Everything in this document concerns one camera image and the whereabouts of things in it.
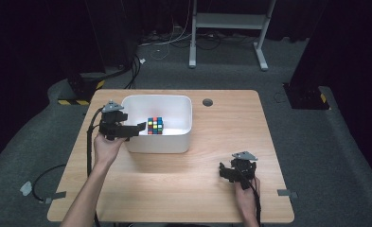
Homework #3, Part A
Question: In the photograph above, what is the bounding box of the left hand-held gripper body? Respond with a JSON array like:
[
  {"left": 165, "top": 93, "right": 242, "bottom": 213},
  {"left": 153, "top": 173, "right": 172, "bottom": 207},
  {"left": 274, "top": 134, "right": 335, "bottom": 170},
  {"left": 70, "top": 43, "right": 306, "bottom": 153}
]
[{"left": 97, "top": 99, "right": 132, "bottom": 142}]

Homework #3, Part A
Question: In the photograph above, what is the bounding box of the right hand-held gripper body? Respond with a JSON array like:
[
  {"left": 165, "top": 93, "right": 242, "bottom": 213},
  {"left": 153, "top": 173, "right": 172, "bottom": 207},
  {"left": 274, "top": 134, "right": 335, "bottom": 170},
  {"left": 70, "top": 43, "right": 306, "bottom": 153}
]
[{"left": 229, "top": 150, "right": 258, "bottom": 191}]

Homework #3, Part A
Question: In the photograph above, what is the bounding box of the multicoloured puzzle cube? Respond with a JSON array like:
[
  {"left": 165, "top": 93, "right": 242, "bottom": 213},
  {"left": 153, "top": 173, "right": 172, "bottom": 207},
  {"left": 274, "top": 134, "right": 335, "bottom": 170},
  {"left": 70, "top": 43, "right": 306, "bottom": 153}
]
[{"left": 147, "top": 116, "right": 165, "bottom": 135}]

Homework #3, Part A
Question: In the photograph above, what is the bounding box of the white plastic bin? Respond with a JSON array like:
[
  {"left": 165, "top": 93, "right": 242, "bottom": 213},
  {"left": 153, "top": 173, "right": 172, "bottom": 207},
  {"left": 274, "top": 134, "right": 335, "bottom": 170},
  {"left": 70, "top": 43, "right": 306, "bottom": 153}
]
[{"left": 120, "top": 94, "right": 193, "bottom": 154}]

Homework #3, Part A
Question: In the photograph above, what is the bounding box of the person's left hand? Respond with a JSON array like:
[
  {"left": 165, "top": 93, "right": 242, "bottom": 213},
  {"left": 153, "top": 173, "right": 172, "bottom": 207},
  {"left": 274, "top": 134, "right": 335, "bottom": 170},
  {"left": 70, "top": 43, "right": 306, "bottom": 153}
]
[{"left": 93, "top": 131, "right": 128, "bottom": 168}]

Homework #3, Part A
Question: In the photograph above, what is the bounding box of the person's right hand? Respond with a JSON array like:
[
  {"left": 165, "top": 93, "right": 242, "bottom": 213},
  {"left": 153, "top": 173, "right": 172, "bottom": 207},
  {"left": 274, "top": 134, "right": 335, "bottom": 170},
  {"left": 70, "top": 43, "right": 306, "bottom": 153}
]
[{"left": 234, "top": 176, "right": 262, "bottom": 219}]

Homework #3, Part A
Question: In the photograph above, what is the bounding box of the black base with yellow stripes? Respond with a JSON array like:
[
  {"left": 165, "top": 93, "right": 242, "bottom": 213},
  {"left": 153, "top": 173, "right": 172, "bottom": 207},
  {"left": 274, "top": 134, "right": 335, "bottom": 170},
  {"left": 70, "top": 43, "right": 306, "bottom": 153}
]
[
  {"left": 58, "top": 71, "right": 107, "bottom": 107},
  {"left": 282, "top": 82, "right": 331, "bottom": 111}
]

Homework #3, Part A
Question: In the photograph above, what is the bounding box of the grey tape strip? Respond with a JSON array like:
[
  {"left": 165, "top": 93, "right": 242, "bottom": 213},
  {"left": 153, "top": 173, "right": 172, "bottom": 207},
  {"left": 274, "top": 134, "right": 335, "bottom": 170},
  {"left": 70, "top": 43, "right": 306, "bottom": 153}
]
[
  {"left": 276, "top": 188, "right": 299, "bottom": 200},
  {"left": 44, "top": 190, "right": 67, "bottom": 204}
]

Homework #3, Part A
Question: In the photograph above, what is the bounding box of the white plug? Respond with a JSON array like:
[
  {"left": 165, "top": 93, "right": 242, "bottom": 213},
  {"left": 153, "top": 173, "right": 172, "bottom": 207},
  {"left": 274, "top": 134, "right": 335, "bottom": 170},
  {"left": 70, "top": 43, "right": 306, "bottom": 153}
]
[{"left": 19, "top": 181, "right": 33, "bottom": 197}]

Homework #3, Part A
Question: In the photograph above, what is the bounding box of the grey metal stand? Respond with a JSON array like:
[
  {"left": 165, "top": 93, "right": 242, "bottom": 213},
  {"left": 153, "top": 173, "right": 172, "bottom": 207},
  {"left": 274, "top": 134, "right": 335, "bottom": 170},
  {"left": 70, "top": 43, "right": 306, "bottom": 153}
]
[{"left": 187, "top": 0, "right": 277, "bottom": 72}]

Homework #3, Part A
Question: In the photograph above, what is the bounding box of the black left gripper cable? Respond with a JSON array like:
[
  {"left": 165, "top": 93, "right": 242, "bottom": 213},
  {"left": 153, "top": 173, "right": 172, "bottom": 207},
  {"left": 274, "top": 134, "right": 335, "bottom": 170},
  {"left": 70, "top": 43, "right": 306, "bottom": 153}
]
[{"left": 86, "top": 107, "right": 104, "bottom": 227}]

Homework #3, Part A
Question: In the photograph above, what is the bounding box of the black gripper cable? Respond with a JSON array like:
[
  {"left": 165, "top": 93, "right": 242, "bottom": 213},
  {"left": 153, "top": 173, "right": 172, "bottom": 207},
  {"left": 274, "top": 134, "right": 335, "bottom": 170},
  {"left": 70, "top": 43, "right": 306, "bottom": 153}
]
[
  {"left": 235, "top": 165, "right": 263, "bottom": 227},
  {"left": 86, "top": 107, "right": 104, "bottom": 227}
]

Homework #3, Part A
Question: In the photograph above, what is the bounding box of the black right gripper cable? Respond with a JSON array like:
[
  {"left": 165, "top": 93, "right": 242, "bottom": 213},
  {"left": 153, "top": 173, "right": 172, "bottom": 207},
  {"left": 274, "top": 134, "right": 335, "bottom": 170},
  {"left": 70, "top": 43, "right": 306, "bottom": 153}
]
[{"left": 235, "top": 165, "right": 263, "bottom": 227}]

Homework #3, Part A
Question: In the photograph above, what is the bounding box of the bundle of black floor cables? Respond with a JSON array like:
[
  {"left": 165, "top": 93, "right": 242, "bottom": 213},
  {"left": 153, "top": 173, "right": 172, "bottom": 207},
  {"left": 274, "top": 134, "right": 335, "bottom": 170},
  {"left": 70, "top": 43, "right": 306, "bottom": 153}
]
[{"left": 123, "top": 27, "right": 251, "bottom": 90}]

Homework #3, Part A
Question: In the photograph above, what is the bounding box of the white floor cable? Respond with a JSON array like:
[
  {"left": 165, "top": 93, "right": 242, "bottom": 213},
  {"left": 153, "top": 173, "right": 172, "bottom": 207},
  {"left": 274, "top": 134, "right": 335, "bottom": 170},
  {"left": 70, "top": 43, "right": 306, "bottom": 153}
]
[{"left": 138, "top": 17, "right": 195, "bottom": 61}]

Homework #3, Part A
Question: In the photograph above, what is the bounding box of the black floor cable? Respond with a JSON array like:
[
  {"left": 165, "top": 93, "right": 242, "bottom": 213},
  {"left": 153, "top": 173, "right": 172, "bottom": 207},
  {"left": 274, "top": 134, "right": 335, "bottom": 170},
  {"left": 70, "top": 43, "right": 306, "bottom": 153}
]
[{"left": 31, "top": 163, "right": 67, "bottom": 202}]

